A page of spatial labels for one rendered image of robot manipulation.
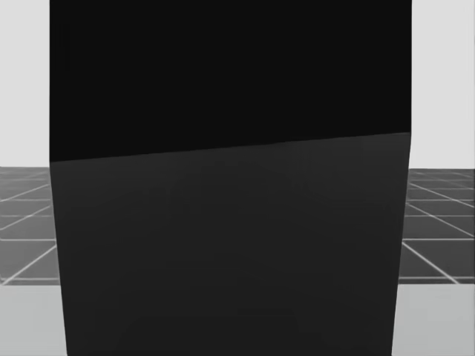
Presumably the black screen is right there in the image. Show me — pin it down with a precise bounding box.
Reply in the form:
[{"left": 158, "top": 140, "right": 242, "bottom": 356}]
[{"left": 49, "top": 0, "right": 413, "bottom": 356}]

